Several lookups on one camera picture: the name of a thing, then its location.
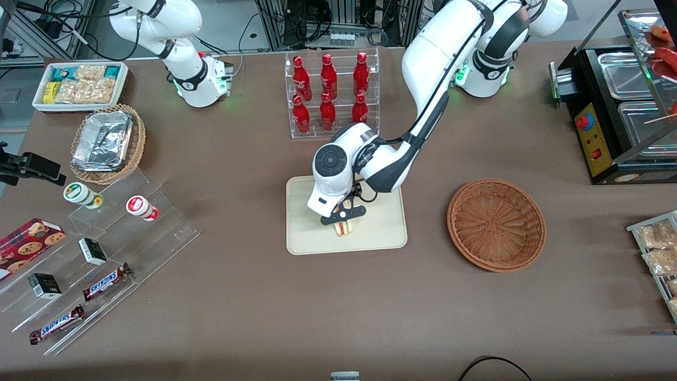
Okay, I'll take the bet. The red cola bottle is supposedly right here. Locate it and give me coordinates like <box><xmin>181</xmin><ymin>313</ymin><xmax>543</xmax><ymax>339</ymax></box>
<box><xmin>352</xmin><ymin>93</ymin><xmax>369</xmax><ymax>125</ymax></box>
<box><xmin>353</xmin><ymin>51</ymin><xmax>370</xmax><ymax>97</ymax></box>
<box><xmin>292</xmin><ymin>56</ymin><xmax>313</xmax><ymax>101</ymax></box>
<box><xmin>319</xmin><ymin>92</ymin><xmax>336</xmax><ymax>131</ymax></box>
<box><xmin>320</xmin><ymin>53</ymin><xmax>338</xmax><ymax>99</ymax></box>
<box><xmin>292</xmin><ymin>94</ymin><xmax>311</xmax><ymax>134</ymax></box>

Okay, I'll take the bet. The clear acrylic bottle rack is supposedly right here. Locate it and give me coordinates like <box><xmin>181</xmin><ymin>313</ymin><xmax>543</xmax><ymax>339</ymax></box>
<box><xmin>284</xmin><ymin>47</ymin><xmax>381</xmax><ymax>140</ymax></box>

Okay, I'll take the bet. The equipment rack with cables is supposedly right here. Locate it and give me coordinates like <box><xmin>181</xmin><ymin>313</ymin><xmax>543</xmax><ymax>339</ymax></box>
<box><xmin>253</xmin><ymin>0</ymin><xmax>427</xmax><ymax>52</ymax></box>

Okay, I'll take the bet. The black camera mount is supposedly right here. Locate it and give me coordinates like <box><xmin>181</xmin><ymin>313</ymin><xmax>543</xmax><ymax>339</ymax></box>
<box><xmin>0</xmin><ymin>142</ymin><xmax>67</xmax><ymax>187</ymax></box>

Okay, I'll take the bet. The grey snack bag tray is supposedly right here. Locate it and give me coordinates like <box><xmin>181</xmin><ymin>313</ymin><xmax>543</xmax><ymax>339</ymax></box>
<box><xmin>626</xmin><ymin>210</ymin><xmax>677</xmax><ymax>324</ymax></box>

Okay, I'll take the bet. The red white yoghurt cup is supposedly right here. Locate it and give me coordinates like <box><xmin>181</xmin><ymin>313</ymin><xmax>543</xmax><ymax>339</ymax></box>
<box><xmin>125</xmin><ymin>195</ymin><xmax>160</xmax><ymax>222</ymax></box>

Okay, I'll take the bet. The red sausage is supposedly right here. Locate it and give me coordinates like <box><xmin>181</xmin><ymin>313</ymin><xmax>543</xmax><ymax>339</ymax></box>
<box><xmin>649</xmin><ymin>24</ymin><xmax>675</xmax><ymax>44</ymax></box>
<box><xmin>653</xmin><ymin>47</ymin><xmax>677</xmax><ymax>81</ymax></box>

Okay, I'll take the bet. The white snack bin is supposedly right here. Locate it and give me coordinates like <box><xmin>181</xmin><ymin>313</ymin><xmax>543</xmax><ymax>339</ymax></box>
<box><xmin>32</xmin><ymin>61</ymin><xmax>130</xmax><ymax>113</ymax></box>

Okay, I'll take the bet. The black cable loop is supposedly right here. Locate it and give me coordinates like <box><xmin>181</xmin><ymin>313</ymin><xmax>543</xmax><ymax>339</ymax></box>
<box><xmin>457</xmin><ymin>355</ymin><xmax>535</xmax><ymax>381</ymax></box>

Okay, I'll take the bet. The clear cracker bag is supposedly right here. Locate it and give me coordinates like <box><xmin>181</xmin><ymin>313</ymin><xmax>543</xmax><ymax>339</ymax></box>
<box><xmin>74</xmin><ymin>64</ymin><xmax>107</xmax><ymax>81</ymax></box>
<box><xmin>89</xmin><ymin>78</ymin><xmax>118</xmax><ymax>104</ymax></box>
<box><xmin>55</xmin><ymin>79</ymin><xmax>94</xmax><ymax>104</ymax></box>

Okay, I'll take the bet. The red cookie box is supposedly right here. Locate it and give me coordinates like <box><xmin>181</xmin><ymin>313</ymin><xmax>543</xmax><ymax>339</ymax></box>
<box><xmin>0</xmin><ymin>217</ymin><xmax>67</xmax><ymax>282</ymax></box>

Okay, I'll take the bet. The small black box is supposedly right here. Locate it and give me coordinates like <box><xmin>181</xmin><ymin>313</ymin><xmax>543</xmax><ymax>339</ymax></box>
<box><xmin>28</xmin><ymin>273</ymin><xmax>63</xmax><ymax>300</ymax></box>
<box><xmin>78</xmin><ymin>238</ymin><xmax>108</xmax><ymax>266</ymax></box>

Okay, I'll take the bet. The Snickers chocolate bar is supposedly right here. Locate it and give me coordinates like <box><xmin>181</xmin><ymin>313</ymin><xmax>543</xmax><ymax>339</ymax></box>
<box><xmin>82</xmin><ymin>262</ymin><xmax>132</xmax><ymax>302</ymax></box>
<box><xmin>29</xmin><ymin>304</ymin><xmax>86</xmax><ymax>346</ymax></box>

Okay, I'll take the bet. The tan wicker basket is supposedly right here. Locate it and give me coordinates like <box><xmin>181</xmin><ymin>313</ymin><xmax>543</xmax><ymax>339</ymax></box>
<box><xmin>69</xmin><ymin>103</ymin><xmax>147</xmax><ymax>186</ymax></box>

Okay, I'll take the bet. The clear acrylic stepped display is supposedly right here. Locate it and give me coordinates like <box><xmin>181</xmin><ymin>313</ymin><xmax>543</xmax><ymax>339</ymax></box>
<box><xmin>0</xmin><ymin>168</ymin><xmax>201</xmax><ymax>357</ymax></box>

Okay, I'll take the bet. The steel warmer pan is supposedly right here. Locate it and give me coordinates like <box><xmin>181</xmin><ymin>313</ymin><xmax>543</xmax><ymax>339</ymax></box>
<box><xmin>597</xmin><ymin>51</ymin><xmax>654</xmax><ymax>101</ymax></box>
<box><xmin>617</xmin><ymin>100</ymin><xmax>677</xmax><ymax>160</ymax></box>

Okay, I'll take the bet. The clear fried snack bag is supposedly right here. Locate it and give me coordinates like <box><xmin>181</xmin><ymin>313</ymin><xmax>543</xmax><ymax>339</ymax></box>
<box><xmin>635</xmin><ymin>219</ymin><xmax>677</xmax><ymax>250</ymax></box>
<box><xmin>642</xmin><ymin>247</ymin><xmax>677</xmax><ymax>276</ymax></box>

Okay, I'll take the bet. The silver foil container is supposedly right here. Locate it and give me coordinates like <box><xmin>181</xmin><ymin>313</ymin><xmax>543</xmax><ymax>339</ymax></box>
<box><xmin>71</xmin><ymin>111</ymin><xmax>134</xmax><ymax>173</ymax></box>

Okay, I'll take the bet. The black food warmer machine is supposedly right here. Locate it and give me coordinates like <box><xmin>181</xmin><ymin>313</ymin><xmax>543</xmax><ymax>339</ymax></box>
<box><xmin>549</xmin><ymin>0</ymin><xmax>677</xmax><ymax>185</ymax></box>

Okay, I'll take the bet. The beige plastic tray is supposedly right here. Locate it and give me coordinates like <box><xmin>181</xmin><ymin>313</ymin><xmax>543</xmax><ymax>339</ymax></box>
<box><xmin>286</xmin><ymin>175</ymin><xmax>408</xmax><ymax>256</ymax></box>

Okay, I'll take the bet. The green white yoghurt cup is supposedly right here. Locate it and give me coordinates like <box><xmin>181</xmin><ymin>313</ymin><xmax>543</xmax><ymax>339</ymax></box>
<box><xmin>63</xmin><ymin>182</ymin><xmax>104</xmax><ymax>210</ymax></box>

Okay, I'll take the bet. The brown round wicker basket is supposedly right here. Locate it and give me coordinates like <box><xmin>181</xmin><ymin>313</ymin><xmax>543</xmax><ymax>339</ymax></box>
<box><xmin>447</xmin><ymin>178</ymin><xmax>547</xmax><ymax>274</ymax></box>

